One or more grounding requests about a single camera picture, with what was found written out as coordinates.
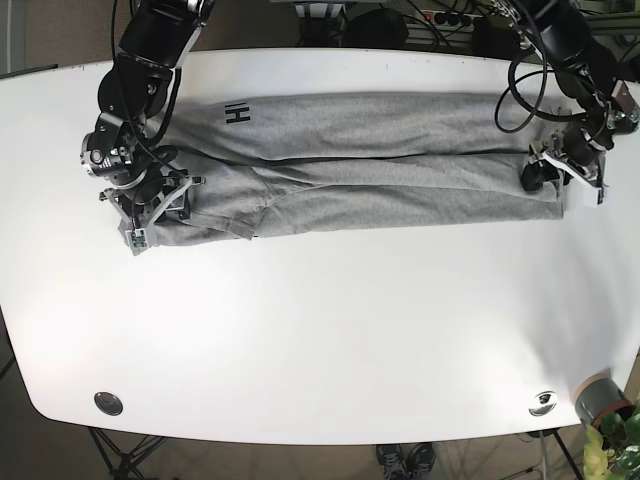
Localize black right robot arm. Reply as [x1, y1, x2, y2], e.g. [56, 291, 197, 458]
[80, 1, 214, 255]

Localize right metal table grommet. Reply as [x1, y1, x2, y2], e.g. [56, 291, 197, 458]
[528, 391, 558, 417]

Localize green potted plant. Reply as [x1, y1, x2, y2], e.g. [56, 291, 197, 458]
[583, 406, 639, 480]

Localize person's dark shoes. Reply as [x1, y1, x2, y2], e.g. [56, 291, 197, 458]
[375, 442, 436, 480]

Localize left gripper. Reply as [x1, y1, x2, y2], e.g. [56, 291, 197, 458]
[520, 80, 639, 207]

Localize metal table grommet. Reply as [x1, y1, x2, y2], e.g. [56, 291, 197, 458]
[528, 391, 558, 417]
[94, 392, 123, 416]

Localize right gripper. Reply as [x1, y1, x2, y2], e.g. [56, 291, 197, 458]
[80, 115, 205, 255]

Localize grey printed T-shirt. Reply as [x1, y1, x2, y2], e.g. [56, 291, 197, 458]
[156, 92, 564, 246]

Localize left metal table grommet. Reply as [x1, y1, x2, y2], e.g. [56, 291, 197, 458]
[94, 392, 123, 416]

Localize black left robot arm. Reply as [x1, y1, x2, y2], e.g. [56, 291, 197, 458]
[495, 1, 639, 207]

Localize grey plant pot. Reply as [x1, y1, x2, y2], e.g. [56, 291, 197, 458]
[572, 373, 635, 429]

